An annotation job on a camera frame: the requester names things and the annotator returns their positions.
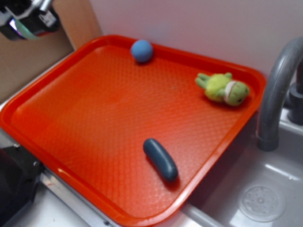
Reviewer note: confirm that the grey toy faucet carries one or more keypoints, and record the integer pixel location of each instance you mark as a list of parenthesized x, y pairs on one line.
[(282, 76)]

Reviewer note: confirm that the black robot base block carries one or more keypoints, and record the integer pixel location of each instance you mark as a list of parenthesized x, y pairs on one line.
[(19, 178)]

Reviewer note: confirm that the brown cardboard panel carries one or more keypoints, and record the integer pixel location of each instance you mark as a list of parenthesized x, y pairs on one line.
[(21, 61)]

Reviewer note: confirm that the light wooden board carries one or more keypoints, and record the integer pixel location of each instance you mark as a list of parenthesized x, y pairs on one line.
[(78, 20)]

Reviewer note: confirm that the orange plastic tray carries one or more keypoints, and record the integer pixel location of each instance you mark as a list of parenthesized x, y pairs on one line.
[(87, 119)]

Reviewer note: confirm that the sink drain cover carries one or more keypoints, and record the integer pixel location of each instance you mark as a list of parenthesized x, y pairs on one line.
[(261, 203)]

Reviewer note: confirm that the dark grey faucet handle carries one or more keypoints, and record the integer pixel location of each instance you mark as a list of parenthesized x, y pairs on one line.
[(295, 98)]

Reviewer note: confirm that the green plush frog toy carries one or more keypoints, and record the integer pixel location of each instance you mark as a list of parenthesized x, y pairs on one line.
[(221, 88)]

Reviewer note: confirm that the dark blue capsule case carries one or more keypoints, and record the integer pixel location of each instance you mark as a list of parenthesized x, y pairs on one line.
[(161, 160)]

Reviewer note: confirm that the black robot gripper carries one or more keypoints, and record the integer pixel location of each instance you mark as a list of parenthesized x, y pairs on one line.
[(38, 16)]

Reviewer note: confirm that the green textured ball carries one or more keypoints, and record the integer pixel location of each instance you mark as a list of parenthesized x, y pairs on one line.
[(24, 31)]

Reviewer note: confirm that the blue textured ball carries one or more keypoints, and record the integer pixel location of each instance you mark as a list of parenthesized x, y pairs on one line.
[(142, 51)]

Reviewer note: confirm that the grey toy sink basin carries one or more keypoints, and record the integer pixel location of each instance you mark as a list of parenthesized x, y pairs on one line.
[(214, 203)]

